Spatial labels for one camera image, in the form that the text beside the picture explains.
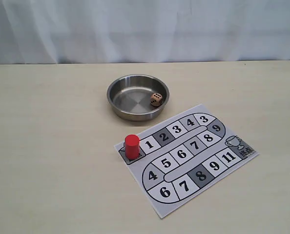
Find printed paper game board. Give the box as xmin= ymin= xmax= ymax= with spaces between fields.
xmin=114 ymin=104 xmax=258 ymax=218

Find wooden die black pips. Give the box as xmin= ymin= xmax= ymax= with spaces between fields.
xmin=150 ymin=93 xmax=163 ymax=107

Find red cylinder game piece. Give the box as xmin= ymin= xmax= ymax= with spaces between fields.
xmin=124 ymin=134 xmax=140 ymax=160

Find white curtain backdrop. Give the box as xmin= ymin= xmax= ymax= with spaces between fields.
xmin=0 ymin=0 xmax=290 ymax=64

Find stainless steel round bowl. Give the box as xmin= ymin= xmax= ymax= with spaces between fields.
xmin=106 ymin=74 xmax=169 ymax=121

